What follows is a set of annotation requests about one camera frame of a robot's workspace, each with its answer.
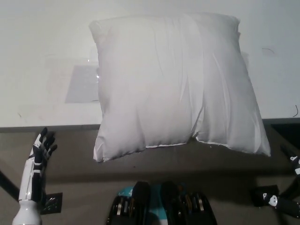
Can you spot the black diagonal table leg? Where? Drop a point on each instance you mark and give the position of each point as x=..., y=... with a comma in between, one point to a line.
x=9, y=182
x=290, y=186

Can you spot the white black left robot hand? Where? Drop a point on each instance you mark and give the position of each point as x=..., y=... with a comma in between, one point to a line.
x=31, y=178

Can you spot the black teal robot torso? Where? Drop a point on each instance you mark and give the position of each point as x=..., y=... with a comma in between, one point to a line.
x=140, y=206

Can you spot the white square pillow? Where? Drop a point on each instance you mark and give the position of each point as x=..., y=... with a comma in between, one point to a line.
x=168, y=89

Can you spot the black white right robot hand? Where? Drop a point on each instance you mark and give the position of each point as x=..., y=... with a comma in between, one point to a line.
x=272, y=199

